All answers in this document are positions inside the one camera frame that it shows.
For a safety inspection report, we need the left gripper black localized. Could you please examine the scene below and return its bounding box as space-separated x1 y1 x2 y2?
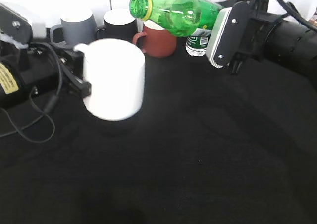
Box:
0 1 83 80

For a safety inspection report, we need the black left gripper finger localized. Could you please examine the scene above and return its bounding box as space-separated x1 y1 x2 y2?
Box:
61 57 91 98

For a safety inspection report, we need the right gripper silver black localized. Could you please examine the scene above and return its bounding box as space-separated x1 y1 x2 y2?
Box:
206 2 270 75

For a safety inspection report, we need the white mug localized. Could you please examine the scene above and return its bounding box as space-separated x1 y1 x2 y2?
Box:
74 38 145 121

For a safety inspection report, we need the green plastic bottle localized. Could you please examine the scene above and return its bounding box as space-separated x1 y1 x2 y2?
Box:
129 0 222 37

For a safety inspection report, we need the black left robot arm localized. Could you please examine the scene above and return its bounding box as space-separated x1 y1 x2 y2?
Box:
0 1 91 112

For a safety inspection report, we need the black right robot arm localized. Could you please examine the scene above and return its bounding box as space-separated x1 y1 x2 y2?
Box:
206 0 317 88

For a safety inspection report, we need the clear water bottle green label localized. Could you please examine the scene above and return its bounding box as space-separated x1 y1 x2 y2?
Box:
185 28 211 56

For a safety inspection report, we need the grey mug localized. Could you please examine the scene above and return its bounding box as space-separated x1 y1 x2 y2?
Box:
50 8 97 49

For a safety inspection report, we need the black mug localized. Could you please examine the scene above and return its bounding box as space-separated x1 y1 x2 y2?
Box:
95 9 138 42

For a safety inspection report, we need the red mug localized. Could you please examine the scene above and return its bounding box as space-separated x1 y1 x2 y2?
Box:
132 20 177 58

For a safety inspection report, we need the black fabric table mat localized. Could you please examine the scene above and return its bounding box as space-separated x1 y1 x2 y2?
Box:
0 43 317 224

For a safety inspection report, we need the black cable left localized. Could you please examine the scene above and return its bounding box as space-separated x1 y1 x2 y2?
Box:
0 42 63 143

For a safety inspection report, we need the black cable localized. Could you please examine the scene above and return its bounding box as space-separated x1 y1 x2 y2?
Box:
0 42 63 143
252 0 317 33

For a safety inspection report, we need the black cable right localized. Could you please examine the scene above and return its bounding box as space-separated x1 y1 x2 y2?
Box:
252 0 317 33

